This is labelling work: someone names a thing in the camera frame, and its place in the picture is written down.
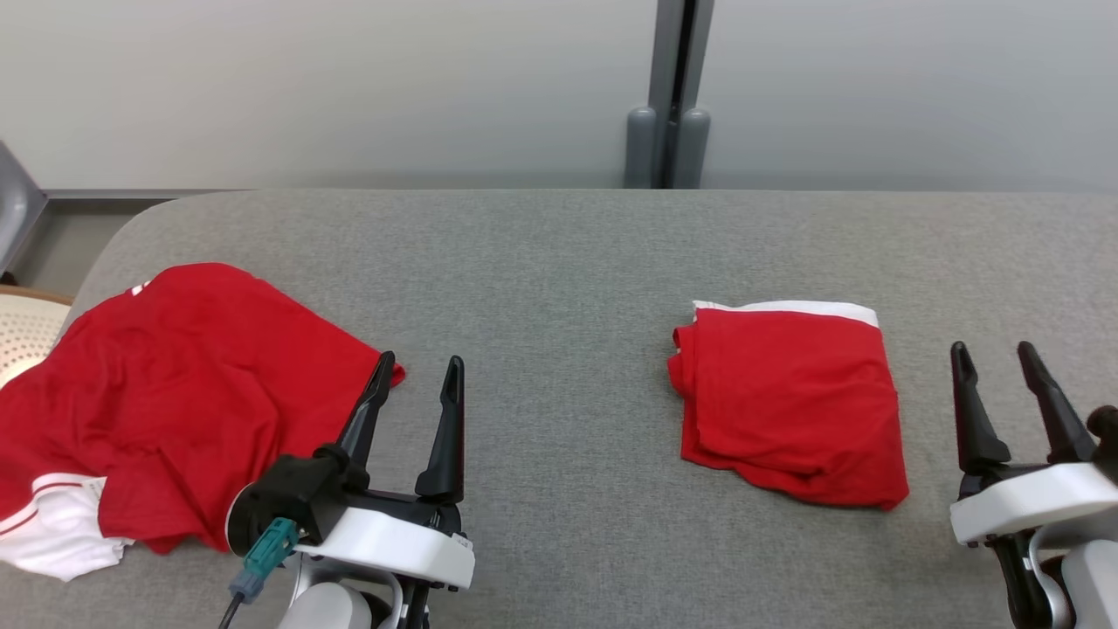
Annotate red basketball jersey white sleeves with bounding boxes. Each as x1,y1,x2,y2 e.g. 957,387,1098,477
0,262,407,583

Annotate grey rounded metal post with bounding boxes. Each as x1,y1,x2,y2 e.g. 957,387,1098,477
625,106,659,190
677,106,712,190

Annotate red garment with white trim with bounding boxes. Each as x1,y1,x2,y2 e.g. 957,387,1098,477
667,300,911,512

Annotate grey vertical partition column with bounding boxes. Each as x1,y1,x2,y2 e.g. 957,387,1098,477
647,0,716,190

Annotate grey metal frame leg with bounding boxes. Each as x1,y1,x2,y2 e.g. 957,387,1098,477
0,140,50,277

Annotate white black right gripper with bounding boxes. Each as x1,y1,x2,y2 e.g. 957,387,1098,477
949,340,1118,548

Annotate black cable with teal plug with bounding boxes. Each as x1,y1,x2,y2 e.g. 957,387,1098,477
217,516,303,629

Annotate cream perforated laundry basket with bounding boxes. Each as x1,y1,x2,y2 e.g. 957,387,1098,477
0,284,75,391

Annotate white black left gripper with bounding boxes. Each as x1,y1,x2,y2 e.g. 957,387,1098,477
295,350,476,591

